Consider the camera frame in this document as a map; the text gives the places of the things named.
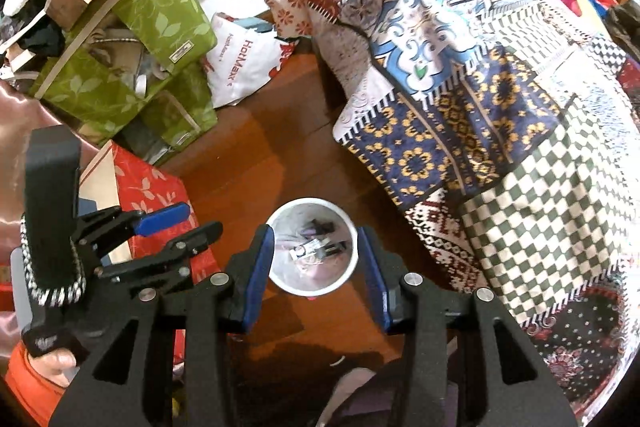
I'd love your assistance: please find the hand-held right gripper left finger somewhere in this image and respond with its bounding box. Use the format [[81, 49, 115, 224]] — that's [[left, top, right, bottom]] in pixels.
[[47, 223, 277, 427]]

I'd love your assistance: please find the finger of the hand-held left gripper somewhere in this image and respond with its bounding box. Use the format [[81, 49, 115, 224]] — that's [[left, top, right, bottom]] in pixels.
[[74, 201, 192, 260], [92, 221, 225, 305]]

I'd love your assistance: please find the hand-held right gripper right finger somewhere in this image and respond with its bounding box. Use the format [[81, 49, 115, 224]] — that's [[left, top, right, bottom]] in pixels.
[[356, 226, 579, 427]]

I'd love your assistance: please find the white round waste bin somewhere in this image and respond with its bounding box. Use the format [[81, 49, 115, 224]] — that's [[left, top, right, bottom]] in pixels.
[[265, 198, 361, 299]]

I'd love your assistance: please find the black and white small wrapper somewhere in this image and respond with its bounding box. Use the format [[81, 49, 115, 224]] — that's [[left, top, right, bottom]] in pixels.
[[291, 218, 350, 262]]

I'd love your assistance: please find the person's left forearm orange sleeve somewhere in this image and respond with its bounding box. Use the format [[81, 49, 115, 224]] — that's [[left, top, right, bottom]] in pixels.
[[4, 341, 72, 424]]

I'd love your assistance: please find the person's left hand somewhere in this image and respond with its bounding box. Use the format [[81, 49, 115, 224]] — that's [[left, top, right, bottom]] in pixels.
[[30, 349, 80, 382]]

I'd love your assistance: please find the red leaf-print box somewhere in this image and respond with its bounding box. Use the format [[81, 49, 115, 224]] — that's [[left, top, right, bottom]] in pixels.
[[80, 141, 217, 288]]

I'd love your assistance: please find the pink satin cloth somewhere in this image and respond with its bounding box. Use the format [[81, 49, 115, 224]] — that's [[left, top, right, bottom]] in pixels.
[[0, 79, 102, 314]]

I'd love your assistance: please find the pink slipper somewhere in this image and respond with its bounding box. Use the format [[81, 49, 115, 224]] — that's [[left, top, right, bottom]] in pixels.
[[314, 366, 387, 427]]

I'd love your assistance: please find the white plastic bag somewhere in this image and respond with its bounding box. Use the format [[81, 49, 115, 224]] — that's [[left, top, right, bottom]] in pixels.
[[204, 12, 290, 108]]

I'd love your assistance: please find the patchwork printed blanket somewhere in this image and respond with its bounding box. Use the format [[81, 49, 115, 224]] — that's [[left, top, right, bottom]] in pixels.
[[264, 0, 640, 414]]

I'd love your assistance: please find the teal plastic packet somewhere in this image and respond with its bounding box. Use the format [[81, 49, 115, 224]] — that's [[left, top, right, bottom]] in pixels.
[[234, 15, 275, 36]]

